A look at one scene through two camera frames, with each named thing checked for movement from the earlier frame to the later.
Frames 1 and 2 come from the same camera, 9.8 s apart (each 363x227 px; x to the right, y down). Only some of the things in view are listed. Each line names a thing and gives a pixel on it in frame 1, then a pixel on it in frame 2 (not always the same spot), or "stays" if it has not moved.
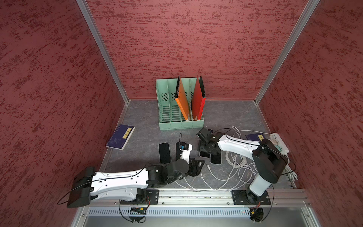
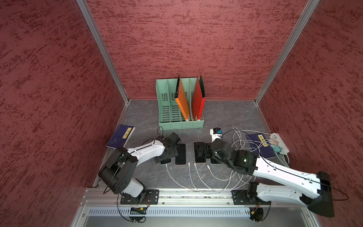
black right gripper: [200, 147] to [209, 147]
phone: [216, 159] stays
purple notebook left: [121, 137] stays
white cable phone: [209, 168] stays
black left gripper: [194, 170] to [173, 153]
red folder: [198, 102] stays
